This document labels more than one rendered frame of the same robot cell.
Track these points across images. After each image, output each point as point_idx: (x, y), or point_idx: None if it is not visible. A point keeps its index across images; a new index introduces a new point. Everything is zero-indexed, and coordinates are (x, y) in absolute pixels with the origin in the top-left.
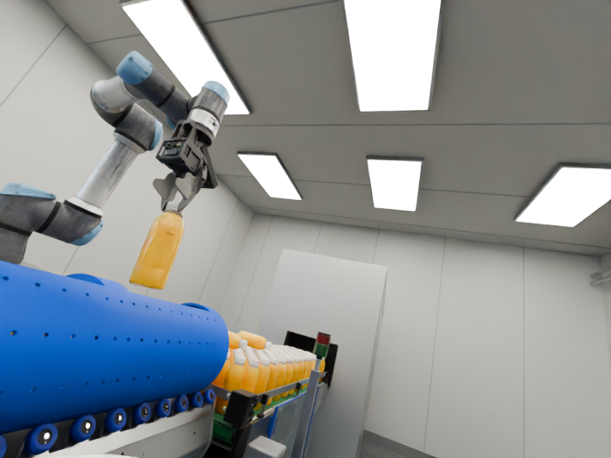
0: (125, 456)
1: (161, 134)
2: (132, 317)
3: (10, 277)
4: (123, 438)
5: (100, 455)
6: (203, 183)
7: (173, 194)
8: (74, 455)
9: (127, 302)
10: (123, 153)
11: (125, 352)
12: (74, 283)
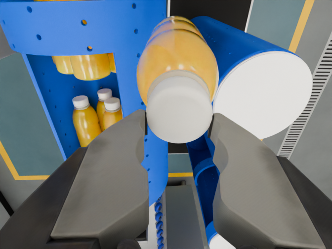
0: (240, 65)
1: None
2: (151, 13)
3: (144, 138)
4: None
5: (231, 74)
6: None
7: (139, 153)
8: (224, 82)
9: (134, 19)
10: None
11: (165, 12)
12: (130, 95)
